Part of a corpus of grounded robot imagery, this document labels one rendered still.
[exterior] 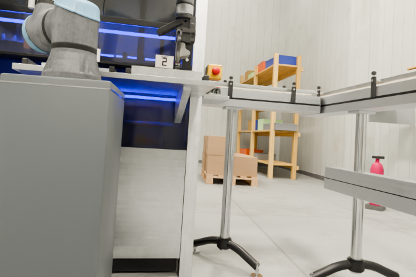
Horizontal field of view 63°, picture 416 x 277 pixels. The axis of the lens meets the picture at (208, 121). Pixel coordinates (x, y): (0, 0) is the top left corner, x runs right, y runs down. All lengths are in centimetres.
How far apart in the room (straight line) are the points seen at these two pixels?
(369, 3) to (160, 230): 474
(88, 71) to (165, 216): 93
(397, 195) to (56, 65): 129
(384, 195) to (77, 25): 131
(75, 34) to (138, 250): 109
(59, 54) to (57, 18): 9
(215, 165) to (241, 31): 516
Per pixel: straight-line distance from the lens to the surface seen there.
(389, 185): 157
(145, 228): 169
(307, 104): 195
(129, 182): 164
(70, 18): 96
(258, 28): 950
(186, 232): 170
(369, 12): 565
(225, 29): 930
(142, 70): 128
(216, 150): 493
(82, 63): 93
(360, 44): 545
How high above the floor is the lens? 67
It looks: 3 degrees up
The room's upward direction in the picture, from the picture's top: 3 degrees clockwise
